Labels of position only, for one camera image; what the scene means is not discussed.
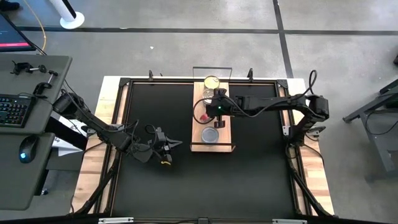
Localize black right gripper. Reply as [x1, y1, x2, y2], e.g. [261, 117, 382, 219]
[206, 88, 238, 129]

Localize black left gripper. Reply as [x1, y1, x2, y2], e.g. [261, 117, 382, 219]
[151, 126, 183, 166]

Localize green tuna can gold lid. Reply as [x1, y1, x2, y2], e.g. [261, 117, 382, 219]
[203, 75, 221, 90]

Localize tuna can grey lid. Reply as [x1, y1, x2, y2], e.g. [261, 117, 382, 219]
[200, 126, 220, 144]

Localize black table mat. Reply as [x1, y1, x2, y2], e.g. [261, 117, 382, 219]
[110, 81, 297, 219]

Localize white paper sheets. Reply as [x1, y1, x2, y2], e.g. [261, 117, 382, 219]
[51, 114, 94, 157]

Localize black desk clamp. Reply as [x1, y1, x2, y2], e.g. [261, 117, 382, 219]
[10, 61, 47, 75]
[32, 70, 59, 96]

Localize black computer mouse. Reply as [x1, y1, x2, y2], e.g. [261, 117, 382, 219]
[18, 135, 40, 164]

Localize grey desk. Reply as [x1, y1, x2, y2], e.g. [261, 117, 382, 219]
[0, 53, 73, 211]

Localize backlit black keyboard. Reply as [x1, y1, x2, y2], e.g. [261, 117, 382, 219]
[0, 95, 35, 128]

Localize white black floor stand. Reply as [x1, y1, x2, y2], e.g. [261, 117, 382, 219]
[49, 0, 85, 30]

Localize black computer monitor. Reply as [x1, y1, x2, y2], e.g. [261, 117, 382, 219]
[0, 14, 37, 53]

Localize person's shoe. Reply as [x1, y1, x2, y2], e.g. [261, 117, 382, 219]
[0, 0, 20, 11]

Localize silver metal bracket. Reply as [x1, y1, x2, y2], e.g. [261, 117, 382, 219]
[272, 218, 308, 224]
[98, 217, 134, 224]

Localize black desk cable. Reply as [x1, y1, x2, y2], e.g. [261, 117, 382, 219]
[63, 79, 84, 104]

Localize grey metal desk frame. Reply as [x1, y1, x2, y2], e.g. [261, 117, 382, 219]
[341, 77, 398, 175]

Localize yellow floor cable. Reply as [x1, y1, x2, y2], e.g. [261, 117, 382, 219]
[23, 0, 47, 52]

